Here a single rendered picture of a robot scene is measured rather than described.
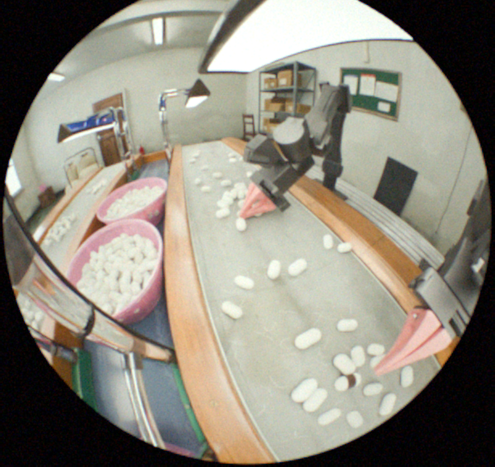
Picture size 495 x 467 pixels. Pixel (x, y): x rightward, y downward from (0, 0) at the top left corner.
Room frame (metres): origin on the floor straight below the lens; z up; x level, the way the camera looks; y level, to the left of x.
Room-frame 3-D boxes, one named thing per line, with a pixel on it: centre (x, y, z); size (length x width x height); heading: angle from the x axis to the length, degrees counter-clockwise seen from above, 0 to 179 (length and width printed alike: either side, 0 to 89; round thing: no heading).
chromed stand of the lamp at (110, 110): (0.72, 0.73, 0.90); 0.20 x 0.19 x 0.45; 21
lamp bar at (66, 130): (0.68, 0.80, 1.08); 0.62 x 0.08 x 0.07; 21
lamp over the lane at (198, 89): (0.89, 0.28, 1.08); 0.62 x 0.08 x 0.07; 21
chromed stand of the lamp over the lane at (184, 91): (0.86, 0.35, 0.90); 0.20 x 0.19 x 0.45; 21
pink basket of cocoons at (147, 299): (0.13, 0.28, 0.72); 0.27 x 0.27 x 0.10
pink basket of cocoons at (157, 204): (0.39, 0.38, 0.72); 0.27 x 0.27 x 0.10
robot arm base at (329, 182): (0.61, -0.36, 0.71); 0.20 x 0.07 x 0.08; 25
